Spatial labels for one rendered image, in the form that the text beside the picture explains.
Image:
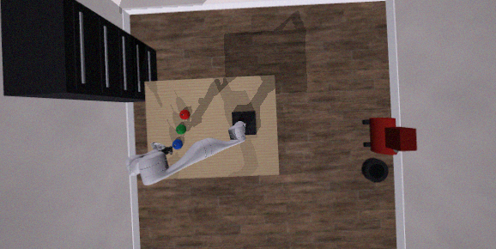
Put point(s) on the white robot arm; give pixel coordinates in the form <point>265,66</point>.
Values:
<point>153,165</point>

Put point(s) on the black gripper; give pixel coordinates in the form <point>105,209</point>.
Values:
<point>167,150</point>

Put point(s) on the red bell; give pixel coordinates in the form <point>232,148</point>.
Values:
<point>185,115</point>

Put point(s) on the green bell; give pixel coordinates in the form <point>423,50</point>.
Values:
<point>181,129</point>

